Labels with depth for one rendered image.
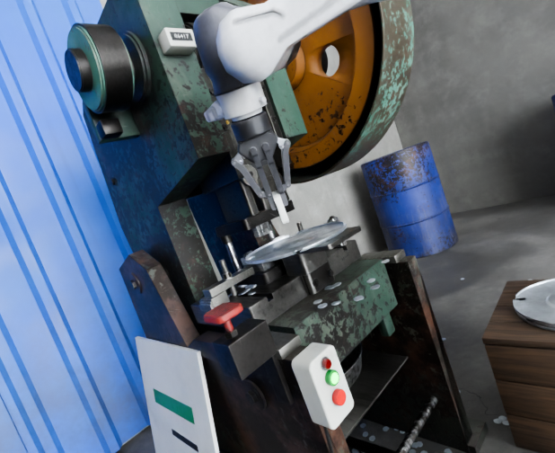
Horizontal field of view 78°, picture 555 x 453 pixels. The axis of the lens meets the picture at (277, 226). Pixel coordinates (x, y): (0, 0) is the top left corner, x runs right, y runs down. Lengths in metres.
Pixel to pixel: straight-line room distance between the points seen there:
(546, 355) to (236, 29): 1.02
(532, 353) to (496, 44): 3.27
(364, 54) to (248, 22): 0.61
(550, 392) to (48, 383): 1.87
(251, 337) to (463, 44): 3.76
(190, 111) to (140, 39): 0.20
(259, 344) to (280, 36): 0.52
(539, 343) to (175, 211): 1.04
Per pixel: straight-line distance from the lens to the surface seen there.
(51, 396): 2.00
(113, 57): 0.88
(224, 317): 0.63
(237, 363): 0.66
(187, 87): 0.87
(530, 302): 1.27
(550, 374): 1.17
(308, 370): 0.66
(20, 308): 1.93
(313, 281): 0.89
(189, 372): 1.11
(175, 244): 1.07
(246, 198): 0.91
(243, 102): 0.66
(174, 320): 1.11
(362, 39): 1.12
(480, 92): 4.07
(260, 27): 0.54
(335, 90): 1.21
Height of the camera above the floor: 0.94
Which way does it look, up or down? 6 degrees down
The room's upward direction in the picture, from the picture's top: 20 degrees counter-clockwise
